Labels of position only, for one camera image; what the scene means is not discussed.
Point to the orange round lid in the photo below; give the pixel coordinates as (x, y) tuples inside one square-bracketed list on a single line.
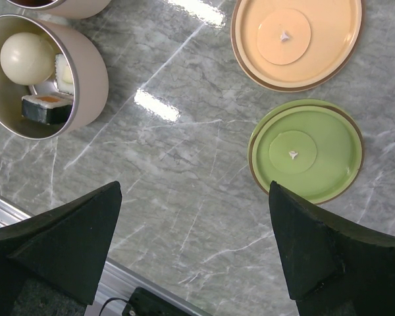
[(293, 46)]

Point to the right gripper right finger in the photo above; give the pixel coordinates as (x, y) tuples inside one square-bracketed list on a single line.
[(332, 266)]

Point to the near steel lunch bowl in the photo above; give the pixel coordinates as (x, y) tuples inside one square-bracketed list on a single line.
[(91, 82)]

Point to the steel lunch bowl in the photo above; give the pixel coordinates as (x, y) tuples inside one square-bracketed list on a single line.
[(91, 82), (74, 9)]

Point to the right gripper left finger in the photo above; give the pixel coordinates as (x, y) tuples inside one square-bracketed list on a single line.
[(30, 283)]

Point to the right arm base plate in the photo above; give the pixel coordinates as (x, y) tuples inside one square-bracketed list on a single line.
[(144, 303)]

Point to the black sushi roll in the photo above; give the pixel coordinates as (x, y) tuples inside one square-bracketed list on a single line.
[(46, 109)]

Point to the far steel lunch bowl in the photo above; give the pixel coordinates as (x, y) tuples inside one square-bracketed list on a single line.
[(74, 9)]

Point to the green round lid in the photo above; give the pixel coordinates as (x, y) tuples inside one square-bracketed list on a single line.
[(310, 146)]

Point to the white cucumber sushi roll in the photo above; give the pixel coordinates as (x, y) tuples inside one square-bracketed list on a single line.
[(63, 75)]

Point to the white egg ball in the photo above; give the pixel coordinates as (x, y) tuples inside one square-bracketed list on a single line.
[(27, 59)]

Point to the aluminium mounting rail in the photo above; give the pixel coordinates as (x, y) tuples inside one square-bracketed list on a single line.
[(115, 280)]

